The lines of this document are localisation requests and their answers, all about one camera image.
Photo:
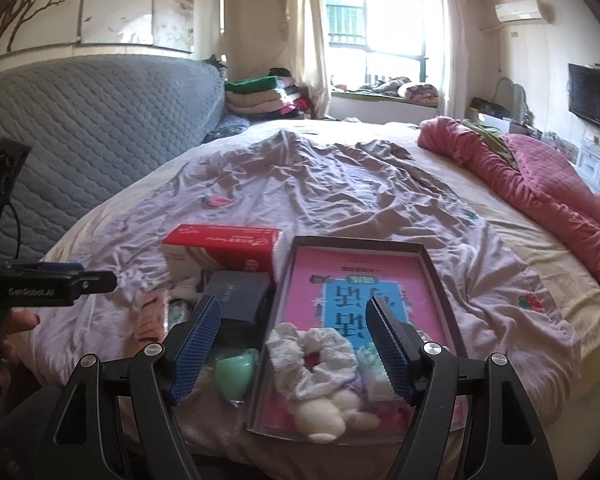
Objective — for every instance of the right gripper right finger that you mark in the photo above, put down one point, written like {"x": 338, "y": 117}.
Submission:
{"x": 503, "y": 437}

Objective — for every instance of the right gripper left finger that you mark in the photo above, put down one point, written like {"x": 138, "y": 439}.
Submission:
{"x": 84, "y": 438}

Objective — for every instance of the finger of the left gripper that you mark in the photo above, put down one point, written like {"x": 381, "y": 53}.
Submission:
{"x": 87, "y": 282}
{"x": 42, "y": 268}

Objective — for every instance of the pink packaged item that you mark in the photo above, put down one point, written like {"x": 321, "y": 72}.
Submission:
{"x": 152, "y": 316}

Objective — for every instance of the green white tissue pack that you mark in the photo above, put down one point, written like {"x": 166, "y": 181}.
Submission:
{"x": 374, "y": 376}

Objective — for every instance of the white plush toy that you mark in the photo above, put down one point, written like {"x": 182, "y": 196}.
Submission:
{"x": 325, "y": 419}

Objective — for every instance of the floral white fabric scrunchie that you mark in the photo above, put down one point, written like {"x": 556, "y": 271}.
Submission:
{"x": 308, "y": 364}

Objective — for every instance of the mint green soft roll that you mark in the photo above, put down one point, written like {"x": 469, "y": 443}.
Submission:
{"x": 233, "y": 375}

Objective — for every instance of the operator left hand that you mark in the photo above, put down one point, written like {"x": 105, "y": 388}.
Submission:
{"x": 17, "y": 321}

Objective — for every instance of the dark cardboard tray box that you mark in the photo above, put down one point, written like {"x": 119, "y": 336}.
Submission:
{"x": 268, "y": 415}

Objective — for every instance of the red white tissue box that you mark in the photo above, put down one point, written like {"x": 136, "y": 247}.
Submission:
{"x": 192, "y": 248}

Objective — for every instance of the dark navy box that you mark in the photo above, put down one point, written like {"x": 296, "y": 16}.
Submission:
{"x": 244, "y": 297}

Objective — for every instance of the pink red rolled duvet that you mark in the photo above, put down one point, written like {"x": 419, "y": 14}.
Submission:
{"x": 542, "y": 184}

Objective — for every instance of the stack of folded clothes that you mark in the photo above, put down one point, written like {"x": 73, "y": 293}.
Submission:
{"x": 274, "y": 96}

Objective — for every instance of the cream curtain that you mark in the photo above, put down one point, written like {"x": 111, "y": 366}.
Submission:
{"x": 307, "y": 39}

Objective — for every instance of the white standing fan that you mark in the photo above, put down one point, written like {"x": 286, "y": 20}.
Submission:
{"x": 511, "y": 96}

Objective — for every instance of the clothes on window sill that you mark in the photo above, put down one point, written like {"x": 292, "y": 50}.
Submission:
{"x": 401, "y": 89}

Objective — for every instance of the black flat television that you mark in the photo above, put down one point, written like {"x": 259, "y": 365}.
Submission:
{"x": 584, "y": 92}

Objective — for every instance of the white wall air conditioner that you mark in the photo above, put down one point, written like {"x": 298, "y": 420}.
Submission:
{"x": 522, "y": 11}

